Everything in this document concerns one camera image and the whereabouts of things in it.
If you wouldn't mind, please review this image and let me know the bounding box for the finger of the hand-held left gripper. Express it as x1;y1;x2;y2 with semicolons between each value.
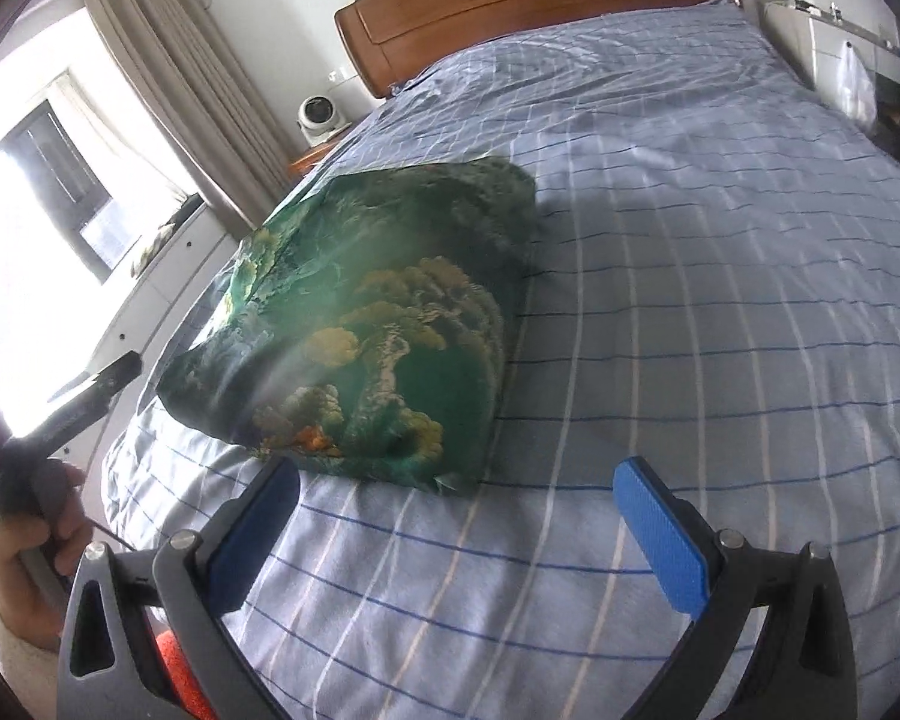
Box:
82;351;145;413

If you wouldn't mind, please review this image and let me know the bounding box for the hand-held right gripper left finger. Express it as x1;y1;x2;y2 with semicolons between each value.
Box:
56;456;302;720

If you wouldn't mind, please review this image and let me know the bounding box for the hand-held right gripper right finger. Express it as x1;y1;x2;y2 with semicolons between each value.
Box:
613;456;860;720

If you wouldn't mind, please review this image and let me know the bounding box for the green cloud print jacket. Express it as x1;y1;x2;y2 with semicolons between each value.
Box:
156;157;537;496

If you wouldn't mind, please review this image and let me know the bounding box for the person's left forearm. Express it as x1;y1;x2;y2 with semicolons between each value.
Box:
0;596;65;720

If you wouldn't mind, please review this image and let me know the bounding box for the person's left hand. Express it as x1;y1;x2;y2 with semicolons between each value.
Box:
0;461;95;650

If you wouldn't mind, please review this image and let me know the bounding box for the white drawer cabinet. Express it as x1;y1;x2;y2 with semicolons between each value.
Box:
45;199;248;466

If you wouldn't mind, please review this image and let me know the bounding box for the patterned cushion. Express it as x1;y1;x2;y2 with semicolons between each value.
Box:
131;217;188;275

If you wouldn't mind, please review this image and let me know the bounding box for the orange fuzzy cloth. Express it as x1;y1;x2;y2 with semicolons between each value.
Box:
154;630;211;720

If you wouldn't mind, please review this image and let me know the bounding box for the window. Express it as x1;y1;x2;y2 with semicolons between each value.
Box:
0;71;203;286

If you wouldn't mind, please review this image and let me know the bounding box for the bed with blue checked sheet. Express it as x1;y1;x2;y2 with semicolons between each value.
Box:
101;0;900;720

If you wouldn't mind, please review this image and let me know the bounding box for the wooden nightstand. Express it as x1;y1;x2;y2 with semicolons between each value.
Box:
286;139;346;177

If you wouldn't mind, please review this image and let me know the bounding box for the beige curtain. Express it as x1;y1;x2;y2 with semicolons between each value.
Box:
82;0;301;233

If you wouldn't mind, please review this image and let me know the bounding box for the white desk fan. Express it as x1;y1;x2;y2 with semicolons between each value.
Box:
296;94;350;143

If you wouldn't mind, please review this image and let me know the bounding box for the white plastic bag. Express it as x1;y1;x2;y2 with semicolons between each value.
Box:
832;45;882;125

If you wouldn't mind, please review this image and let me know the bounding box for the white side table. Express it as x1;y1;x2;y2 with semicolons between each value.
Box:
754;0;900;113

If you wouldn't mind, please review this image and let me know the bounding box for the wooden headboard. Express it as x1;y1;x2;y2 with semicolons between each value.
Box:
335;0;743;100

